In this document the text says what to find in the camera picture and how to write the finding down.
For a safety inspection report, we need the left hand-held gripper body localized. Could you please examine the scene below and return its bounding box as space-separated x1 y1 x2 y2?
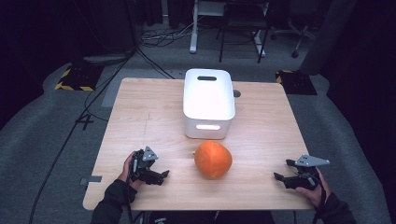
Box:
129 146 160 184

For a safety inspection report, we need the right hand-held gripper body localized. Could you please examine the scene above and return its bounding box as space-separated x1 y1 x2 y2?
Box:
289 154 331 191

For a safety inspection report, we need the person's left hand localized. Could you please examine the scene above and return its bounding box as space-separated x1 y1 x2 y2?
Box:
117 150 146 191

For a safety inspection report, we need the person's right hand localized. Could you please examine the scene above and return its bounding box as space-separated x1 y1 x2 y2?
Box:
294 167 332 209

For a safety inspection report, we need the orange pumpkin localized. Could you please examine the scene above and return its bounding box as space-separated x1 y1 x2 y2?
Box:
193 140 233 180

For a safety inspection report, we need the grey tape strip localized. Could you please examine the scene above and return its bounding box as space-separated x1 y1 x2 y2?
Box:
79 175 104 187

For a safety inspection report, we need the black tape cross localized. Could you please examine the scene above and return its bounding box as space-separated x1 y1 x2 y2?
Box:
75 113 95 132

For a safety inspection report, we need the black yellow striped floor plate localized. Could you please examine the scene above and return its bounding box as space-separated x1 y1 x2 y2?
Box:
54 63 105 93
275 69 318 96

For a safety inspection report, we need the white plastic storage bin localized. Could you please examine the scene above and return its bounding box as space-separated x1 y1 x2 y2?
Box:
182 68 236 140

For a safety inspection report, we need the dark stand with flat base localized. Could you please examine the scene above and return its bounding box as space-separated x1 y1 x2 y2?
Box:
81 0 138 67

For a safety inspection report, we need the office chair wheeled base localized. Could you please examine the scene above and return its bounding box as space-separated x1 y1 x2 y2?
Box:
270 16 316 60

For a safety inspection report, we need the grey curtain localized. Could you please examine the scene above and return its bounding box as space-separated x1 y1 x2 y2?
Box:
299 0 359 77

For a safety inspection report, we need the black metal chair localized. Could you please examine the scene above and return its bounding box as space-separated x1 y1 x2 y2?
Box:
216 0 271 64

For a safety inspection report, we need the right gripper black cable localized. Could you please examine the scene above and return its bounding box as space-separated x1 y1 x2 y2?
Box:
311 176 327 224

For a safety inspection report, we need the long black floor cable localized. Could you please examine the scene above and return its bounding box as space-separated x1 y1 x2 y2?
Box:
28 46 139 224

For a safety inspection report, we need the bundle of floor cables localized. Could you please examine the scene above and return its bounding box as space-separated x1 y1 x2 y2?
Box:
138 21 195 49

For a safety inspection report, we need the white desk frame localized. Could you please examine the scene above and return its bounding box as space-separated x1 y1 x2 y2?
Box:
189 0 267 58

